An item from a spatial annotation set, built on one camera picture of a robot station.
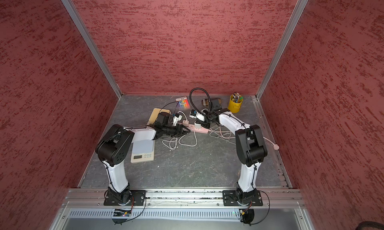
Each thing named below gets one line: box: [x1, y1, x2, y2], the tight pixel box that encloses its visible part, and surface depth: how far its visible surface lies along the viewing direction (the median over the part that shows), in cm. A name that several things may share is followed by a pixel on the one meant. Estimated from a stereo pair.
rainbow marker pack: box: [175, 96, 191, 110], surface depth 117 cm
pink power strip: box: [187, 124, 209, 134], surface depth 99 cm
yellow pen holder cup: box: [228, 91, 244, 113], surface depth 105 cm
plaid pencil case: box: [201, 98, 222, 107], surface depth 79 cm
